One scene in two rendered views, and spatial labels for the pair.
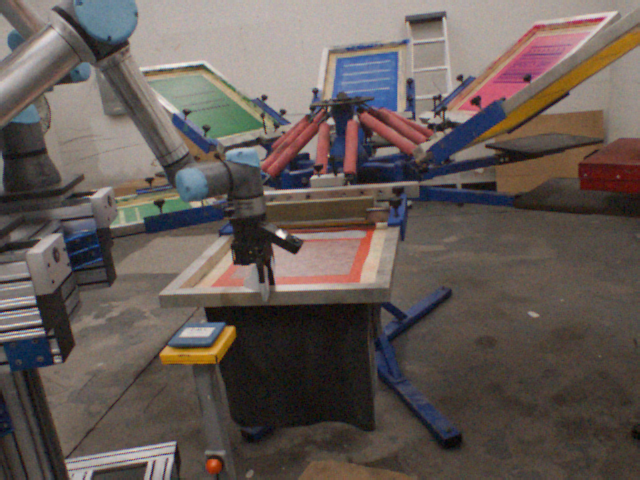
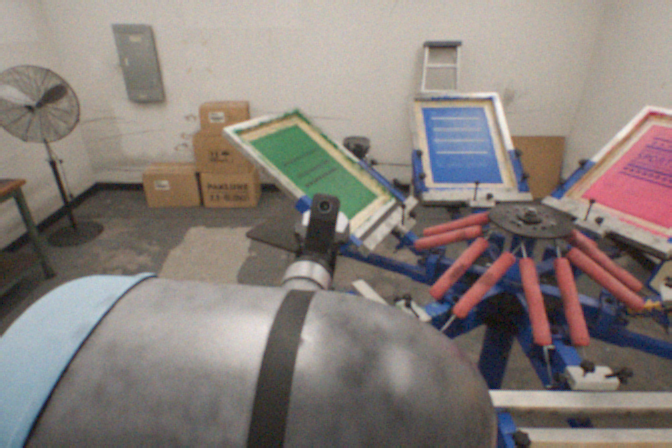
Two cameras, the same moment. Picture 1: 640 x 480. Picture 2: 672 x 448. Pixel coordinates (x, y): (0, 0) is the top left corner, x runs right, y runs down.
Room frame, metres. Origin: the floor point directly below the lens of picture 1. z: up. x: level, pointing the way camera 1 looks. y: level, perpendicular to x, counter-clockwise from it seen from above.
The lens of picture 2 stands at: (1.54, 0.86, 2.02)
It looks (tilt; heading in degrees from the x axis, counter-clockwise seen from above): 27 degrees down; 348
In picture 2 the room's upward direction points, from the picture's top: straight up
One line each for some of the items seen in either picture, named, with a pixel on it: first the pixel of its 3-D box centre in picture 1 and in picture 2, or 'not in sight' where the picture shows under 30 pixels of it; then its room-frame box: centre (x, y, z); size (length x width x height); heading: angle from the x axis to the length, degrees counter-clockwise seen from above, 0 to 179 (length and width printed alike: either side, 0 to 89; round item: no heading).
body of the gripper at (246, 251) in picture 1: (251, 238); not in sight; (1.34, 0.16, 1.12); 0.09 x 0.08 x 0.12; 78
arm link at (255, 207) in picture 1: (249, 206); not in sight; (1.34, 0.16, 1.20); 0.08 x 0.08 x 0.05
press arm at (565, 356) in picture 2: not in sight; (576, 373); (2.25, -0.06, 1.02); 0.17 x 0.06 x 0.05; 168
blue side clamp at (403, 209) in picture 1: (398, 217); not in sight; (1.88, -0.27, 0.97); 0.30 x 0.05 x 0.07; 168
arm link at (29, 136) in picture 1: (15, 126); not in sight; (1.66, 0.80, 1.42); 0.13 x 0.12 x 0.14; 71
